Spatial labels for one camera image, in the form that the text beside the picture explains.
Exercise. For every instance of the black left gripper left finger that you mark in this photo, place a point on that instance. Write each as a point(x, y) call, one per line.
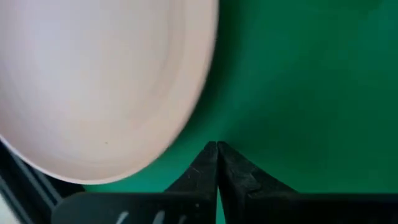
point(192, 202)

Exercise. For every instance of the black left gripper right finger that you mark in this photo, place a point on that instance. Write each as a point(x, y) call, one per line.
point(273, 205)

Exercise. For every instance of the light pink plate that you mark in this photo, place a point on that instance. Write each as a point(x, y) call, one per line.
point(93, 87)

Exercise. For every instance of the green table mat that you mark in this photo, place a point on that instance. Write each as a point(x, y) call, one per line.
point(295, 93)

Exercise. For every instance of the black table frame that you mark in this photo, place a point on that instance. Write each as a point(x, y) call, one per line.
point(28, 186)

